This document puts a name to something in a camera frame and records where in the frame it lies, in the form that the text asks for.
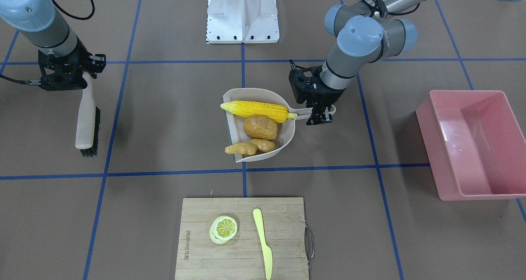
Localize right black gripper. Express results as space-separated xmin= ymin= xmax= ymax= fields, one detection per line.
xmin=25 ymin=49 xmax=106 ymax=91

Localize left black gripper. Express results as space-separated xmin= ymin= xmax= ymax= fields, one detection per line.
xmin=288 ymin=65 xmax=345 ymax=126

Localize brown toy potato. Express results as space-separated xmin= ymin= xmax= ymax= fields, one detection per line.
xmin=243 ymin=115 xmax=278 ymax=141

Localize beige hand brush black bristles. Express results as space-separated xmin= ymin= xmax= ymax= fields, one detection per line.
xmin=75 ymin=72 xmax=100 ymax=157

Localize tan toy ginger root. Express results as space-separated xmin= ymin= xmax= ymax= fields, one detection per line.
xmin=224 ymin=138 xmax=276 ymax=156

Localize yellow toy corn cob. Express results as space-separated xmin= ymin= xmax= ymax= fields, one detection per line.
xmin=220 ymin=101 xmax=298 ymax=123

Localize beige plastic dustpan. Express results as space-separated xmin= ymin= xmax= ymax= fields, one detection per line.
xmin=222 ymin=88 xmax=312 ymax=163

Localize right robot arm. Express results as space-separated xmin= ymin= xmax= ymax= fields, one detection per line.
xmin=0 ymin=0 xmax=106 ymax=94

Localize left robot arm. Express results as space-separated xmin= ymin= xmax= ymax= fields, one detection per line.
xmin=288 ymin=0 xmax=521 ymax=126

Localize pink plastic bin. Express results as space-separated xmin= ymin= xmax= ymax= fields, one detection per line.
xmin=416 ymin=90 xmax=526 ymax=201

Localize wooden cutting board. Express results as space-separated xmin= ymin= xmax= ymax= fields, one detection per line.
xmin=175 ymin=197 xmax=309 ymax=280

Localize yellow plastic knife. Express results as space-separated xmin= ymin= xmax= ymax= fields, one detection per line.
xmin=252 ymin=208 xmax=274 ymax=280

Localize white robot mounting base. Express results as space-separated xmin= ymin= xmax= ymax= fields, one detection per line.
xmin=205 ymin=0 xmax=280 ymax=44

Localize yellow lemon slices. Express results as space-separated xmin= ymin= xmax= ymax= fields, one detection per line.
xmin=209 ymin=215 xmax=238 ymax=244

